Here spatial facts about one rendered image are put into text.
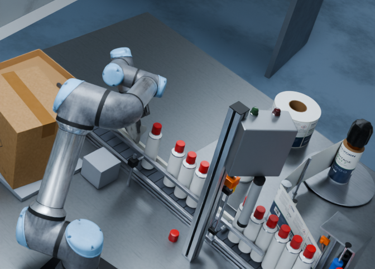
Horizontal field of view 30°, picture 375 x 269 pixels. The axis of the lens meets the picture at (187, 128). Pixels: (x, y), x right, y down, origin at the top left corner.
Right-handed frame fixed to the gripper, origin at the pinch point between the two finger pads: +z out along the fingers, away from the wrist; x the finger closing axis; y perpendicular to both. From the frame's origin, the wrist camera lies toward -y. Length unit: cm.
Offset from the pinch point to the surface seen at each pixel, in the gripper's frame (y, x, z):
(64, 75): 13, 53, -18
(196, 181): -2.2, -31.2, 10.4
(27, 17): 111, 220, -18
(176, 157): -1.4, -22.6, 2.6
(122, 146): -0.2, 8.0, 3.2
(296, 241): -2, -70, 25
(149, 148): -1.9, -9.5, 0.8
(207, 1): 249, 180, 6
